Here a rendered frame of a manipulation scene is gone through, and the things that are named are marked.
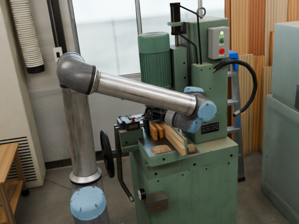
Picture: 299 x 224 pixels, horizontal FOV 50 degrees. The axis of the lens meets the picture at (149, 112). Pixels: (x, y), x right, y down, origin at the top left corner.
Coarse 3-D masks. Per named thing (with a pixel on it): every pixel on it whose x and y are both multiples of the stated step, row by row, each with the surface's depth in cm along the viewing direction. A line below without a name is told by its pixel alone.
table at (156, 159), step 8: (144, 136) 186; (120, 144) 187; (136, 144) 184; (144, 144) 177; (152, 144) 176; (160, 144) 175; (168, 144) 175; (144, 152) 173; (168, 152) 166; (176, 152) 168; (152, 160) 165; (160, 160) 166; (168, 160) 168; (176, 160) 169
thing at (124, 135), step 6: (120, 132) 180; (126, 132) 181; (132, 132) 182; (138, 132) 183; (120, 138) 182; (126, 138) 182; (132, 138) 183; (138, 138) 184; (126, 144) 183; (132, 144) 184
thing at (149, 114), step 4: (148, 108) 161; (152, 108) 161; (156, 108) 161; (160, 108) 165; (148, 112) 162; (152, 112) 159; (156, 112) 158; (160, 112) 158; (164, 112) 158; (144, 116) 163; (148, 116) 161; (152, 116) 160; (156, 116) 161; (160, 116) 157; (164, 116) 162; (152, 120) 161; (160, 120) 158; (164, 120) 159
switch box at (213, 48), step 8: (208, 32) 171; (216, 32) 167; (224, 32) 168; (208, 40) 172; (216, 40) 168; (224, 40) 170; (208, 48) 174; (216, 48) 170; (224, 48) 171; (208, 56) 176; (216, 56) 171; (224, 56) 173
